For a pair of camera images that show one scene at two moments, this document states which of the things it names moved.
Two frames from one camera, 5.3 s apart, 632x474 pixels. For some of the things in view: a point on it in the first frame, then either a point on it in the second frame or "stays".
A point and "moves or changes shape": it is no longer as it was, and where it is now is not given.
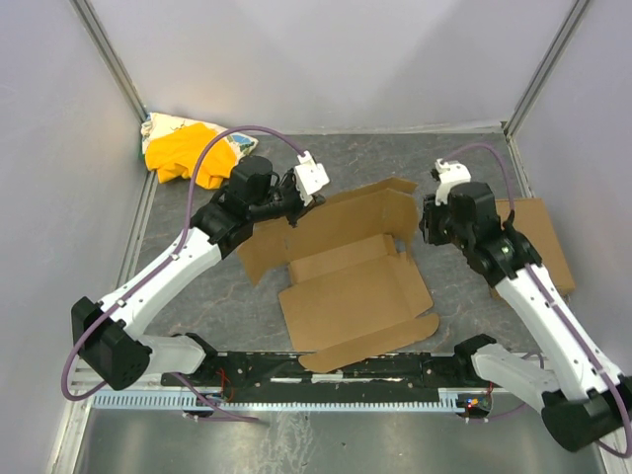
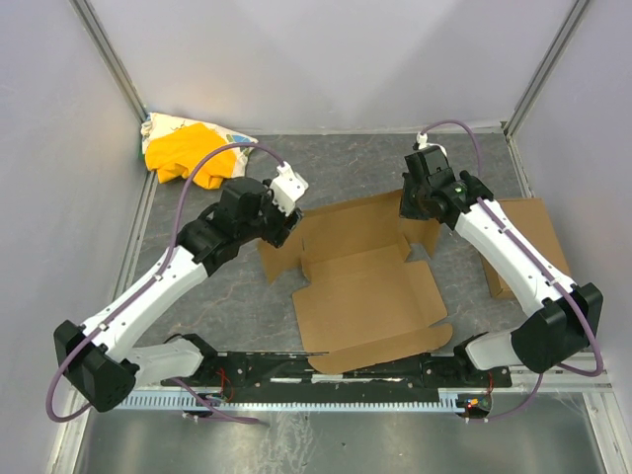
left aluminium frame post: (111, 55) stays
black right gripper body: (430, 226) → (412, 200)
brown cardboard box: (353, 292) moves or changes shape
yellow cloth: (179, 151) stays
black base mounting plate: (282, 370) stays
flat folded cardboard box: (530, 213) stays
